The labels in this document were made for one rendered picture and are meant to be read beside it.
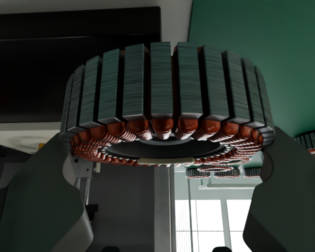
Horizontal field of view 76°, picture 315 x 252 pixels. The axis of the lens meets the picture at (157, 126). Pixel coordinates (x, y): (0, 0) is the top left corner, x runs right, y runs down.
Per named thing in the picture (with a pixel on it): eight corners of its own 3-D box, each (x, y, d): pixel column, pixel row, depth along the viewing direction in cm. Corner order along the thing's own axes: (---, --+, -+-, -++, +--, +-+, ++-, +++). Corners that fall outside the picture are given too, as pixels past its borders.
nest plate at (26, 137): (-40, 123, 27) (-42, 132, 27) (70, 121, 26) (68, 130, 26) (32, 148, 41) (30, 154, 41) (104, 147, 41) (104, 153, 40)
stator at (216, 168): (191, 161, 70) (192, 172, 69) (204, 155, 60) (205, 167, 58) (221, 161, 72) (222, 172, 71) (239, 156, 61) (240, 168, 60)
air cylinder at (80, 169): (60, 152, 45) (57, 177, 43) (93, 151, 45) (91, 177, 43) (71, 156, 50) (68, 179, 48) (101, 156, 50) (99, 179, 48)
